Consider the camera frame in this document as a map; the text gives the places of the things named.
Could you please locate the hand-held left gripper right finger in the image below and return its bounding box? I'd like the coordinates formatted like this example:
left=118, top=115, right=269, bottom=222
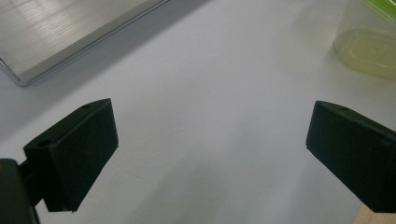
left=305, top=100, right=396, bottom=214

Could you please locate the translucent yellowish plastic container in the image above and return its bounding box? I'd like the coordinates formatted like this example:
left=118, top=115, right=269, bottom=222
left=333, top=0, right=396, bottom=81

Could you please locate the bright green plastic piece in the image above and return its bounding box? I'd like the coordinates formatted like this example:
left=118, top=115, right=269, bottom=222
left=362, top=0, right=396, bottom=26

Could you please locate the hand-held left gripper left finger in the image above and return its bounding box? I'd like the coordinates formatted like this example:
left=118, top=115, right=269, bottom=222
left=23, top=98, right=120, bottom=214

